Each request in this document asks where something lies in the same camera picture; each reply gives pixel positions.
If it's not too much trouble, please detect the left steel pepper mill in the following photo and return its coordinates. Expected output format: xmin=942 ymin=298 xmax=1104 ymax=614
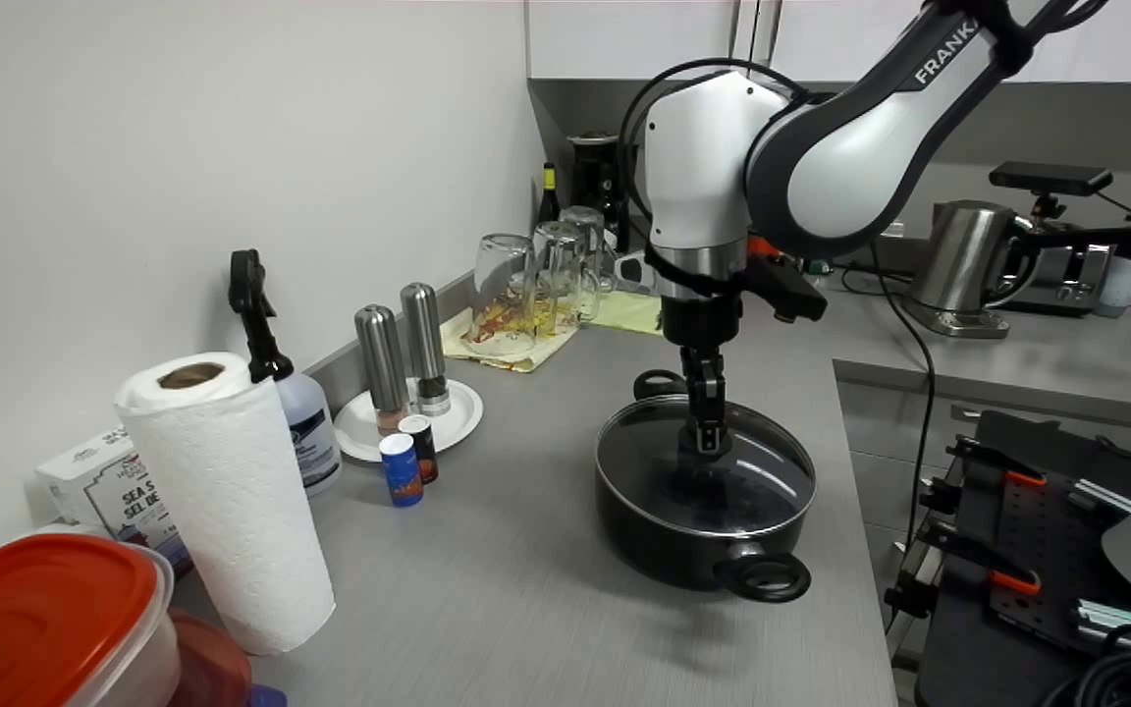
xmin=354 ymin=302 xmax=409 ymax=430

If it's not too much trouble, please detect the dark wine bottle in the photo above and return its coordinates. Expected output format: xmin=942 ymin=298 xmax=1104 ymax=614
xmin=533 ymin=159 xmax=562 ymax=227

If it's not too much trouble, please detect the patterned dish towel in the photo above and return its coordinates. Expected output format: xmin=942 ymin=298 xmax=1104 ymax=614
xmin=442 ymin=298 xmax=583 ymax=371

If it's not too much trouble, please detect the left upturned drinking glass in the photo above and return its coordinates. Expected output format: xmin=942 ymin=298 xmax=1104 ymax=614
xmin=472 ymin=230 xmax=533 ymax=324

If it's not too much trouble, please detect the glass lid with black knob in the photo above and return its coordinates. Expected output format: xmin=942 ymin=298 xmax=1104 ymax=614
xmin=597 ymin=400 xmax=816 ymax=539

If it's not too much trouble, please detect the black camera on stand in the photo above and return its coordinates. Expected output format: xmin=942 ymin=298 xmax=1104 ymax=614
xmin=990 ymin=159 xmax=1131 ymax=314

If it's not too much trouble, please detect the dark small spice jar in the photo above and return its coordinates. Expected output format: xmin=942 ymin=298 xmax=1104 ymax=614
xmin=401 ymin=417 xmax=442 ymax=481

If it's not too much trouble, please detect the white round plate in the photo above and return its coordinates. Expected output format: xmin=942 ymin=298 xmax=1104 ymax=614
xmin=336 ymin=379 xmax=482 ymax=464

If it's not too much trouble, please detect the black power cable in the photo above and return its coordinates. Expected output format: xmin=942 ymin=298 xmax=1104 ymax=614
xmin=863 ymin=238 xmax=942 ymax=553

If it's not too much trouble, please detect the blue capped spice jar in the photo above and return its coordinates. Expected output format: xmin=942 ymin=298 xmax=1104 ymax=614
xmin=377 ymin=430 xmax=426 ymax=508

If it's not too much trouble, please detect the upturned drinking glass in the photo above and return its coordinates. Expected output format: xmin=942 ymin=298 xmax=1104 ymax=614
xmin=472 ymin=230 xmax=533 ymax=324
xmin=533 ymin=220 xmax=583 ymax=319
xmin=562 ymin=202 xmax=617 ymax=290

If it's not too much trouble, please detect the white paper towel roll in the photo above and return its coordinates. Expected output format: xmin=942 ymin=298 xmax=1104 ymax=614
xmin=113 ymin=354 xmax=338 ymax=655

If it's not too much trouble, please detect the black cooking pot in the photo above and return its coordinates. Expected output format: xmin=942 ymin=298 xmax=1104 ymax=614
xmin=593 ymin=367 xmax=816 ymax=606

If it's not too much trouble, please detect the yellow notepad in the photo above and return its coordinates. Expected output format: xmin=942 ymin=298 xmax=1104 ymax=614
xmin=587 ymin=290 xmax=661 ymax=333

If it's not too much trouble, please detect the black coffee maker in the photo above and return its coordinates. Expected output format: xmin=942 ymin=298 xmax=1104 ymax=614
xmin=571 ymin=134 xmax=622 ymax=225

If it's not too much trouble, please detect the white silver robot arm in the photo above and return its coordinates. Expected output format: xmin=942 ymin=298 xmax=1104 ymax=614
xmin=622 ymin=0 xmax=1107 ymax=460

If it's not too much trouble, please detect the black pegboard cart with clamps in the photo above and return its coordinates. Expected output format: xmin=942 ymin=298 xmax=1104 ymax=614
xmin=884 ymin=413 xmax=1131 ymax=707

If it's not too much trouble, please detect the steel electric kettle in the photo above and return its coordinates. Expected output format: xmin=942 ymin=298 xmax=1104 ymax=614
xmin=905 ymin=201 xmax=1037 ymax=336

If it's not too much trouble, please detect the right steel salt mill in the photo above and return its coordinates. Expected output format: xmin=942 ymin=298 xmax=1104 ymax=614
xmin=401 ymin=282 xmax=451 ymax=417

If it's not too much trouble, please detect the spray bottle with black trigger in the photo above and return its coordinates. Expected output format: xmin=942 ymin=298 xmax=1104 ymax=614
xmin=230 ymin=246 xmax=341 ymax=492

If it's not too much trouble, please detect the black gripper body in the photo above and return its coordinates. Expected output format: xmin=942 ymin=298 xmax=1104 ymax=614
xmin=614 ymin=246 xmax=825 ymax=394

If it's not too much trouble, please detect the right upturned drinking glass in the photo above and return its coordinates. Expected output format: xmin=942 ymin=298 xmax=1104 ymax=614
xmin=562 ymin=202 xmax=617 ymax=290

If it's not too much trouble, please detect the white salt box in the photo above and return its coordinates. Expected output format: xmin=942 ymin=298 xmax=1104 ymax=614
xmin=37 ymin=426 xmax=188 ymax=572

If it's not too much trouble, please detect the middle upturned drinking glass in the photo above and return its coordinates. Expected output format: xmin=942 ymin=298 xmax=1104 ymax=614
xmin=533 ymin=220 xmax=583 ymax=319

